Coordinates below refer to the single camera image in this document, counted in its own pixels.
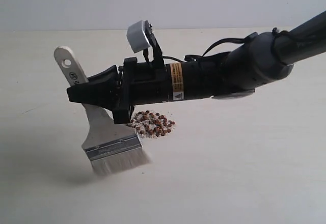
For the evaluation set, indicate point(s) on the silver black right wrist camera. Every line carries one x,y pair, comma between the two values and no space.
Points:
141,37

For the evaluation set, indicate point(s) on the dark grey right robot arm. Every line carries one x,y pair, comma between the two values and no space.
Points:
258,60

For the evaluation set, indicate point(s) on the white paint brush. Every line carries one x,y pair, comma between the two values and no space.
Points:
111,148

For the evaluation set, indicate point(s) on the pile of brown pellets and grains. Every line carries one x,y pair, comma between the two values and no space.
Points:
151,124

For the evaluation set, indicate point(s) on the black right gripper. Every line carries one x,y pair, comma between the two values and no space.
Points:
143,83

